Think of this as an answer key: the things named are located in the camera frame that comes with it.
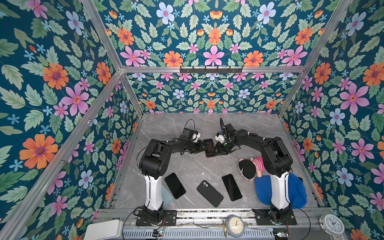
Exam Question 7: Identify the black phone pink edge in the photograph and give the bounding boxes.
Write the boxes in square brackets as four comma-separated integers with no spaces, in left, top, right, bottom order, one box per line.
[203,139,217,158]

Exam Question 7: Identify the black phone case camera cutout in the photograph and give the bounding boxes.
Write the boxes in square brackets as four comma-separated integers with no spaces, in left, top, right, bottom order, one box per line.
[197,180,224,208]

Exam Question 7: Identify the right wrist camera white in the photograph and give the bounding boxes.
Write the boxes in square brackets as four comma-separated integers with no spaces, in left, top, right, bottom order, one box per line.
[215,133,226,144]

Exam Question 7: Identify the black phone lower right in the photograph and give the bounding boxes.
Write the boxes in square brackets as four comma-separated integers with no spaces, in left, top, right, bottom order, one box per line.
[222,174,243,202]

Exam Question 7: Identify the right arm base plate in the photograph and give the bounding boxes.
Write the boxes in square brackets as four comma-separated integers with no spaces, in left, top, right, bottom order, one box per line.
[252,209,298,226]

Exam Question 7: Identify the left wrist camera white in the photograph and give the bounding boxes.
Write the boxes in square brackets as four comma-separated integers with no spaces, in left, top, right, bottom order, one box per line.
[191,132,201,143]

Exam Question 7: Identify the black phone lower left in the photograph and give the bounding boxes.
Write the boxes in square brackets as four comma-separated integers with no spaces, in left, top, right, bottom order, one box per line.
[165,173,186,200]

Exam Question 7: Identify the white box device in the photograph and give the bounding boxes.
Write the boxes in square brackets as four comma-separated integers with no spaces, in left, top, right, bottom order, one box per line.
[84,220,123,240]

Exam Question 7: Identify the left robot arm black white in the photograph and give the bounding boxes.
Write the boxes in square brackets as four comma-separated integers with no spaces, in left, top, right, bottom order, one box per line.
[139,133,205,211]

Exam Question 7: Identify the round beige clock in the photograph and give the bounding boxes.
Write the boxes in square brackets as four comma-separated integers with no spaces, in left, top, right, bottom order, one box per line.
[225,215,245,238]

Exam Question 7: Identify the black hook rail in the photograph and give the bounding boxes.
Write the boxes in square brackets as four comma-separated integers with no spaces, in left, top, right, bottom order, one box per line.
[180,66,243,75]

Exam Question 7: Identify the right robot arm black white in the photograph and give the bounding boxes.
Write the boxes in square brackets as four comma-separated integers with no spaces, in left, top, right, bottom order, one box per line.
[215,130,293,211]

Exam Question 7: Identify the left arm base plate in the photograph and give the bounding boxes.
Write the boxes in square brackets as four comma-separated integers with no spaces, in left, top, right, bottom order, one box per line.
[136,210,177,227]

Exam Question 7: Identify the light blue phone case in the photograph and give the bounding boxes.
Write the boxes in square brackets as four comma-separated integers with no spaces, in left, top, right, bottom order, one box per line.
[162,185,174,208]

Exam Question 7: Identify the blue cloth hat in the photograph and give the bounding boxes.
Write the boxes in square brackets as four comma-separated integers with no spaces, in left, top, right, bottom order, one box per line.
[255,174,307,209]

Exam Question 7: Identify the aluminium front rail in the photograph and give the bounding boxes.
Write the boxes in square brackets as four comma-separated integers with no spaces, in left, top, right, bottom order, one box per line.
[96,207,334,221]

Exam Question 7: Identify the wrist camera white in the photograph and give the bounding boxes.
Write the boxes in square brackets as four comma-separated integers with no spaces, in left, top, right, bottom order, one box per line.
[191,132,201,143]
[215,133,226,144]

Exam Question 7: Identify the white alarm clock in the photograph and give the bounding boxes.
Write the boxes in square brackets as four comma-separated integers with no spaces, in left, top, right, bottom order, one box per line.
[319,214,345,236]

